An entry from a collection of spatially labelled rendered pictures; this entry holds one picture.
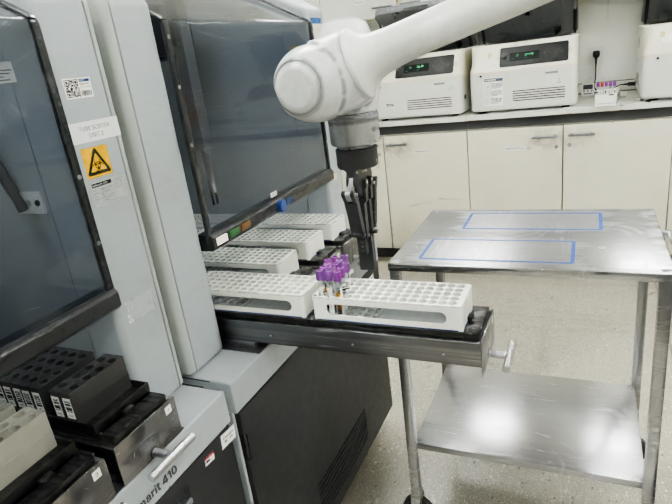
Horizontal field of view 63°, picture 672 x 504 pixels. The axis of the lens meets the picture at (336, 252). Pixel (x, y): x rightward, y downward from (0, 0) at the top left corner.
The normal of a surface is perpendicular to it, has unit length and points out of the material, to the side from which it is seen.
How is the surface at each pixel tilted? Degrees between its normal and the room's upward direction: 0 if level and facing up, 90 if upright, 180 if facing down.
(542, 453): 0
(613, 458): 0
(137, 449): 90
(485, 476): 0
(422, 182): 90
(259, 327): 90
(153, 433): 90
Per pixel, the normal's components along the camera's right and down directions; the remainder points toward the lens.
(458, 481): -0.12, -0.94
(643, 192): -0.39, 0.36
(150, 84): 0.91, 0.03
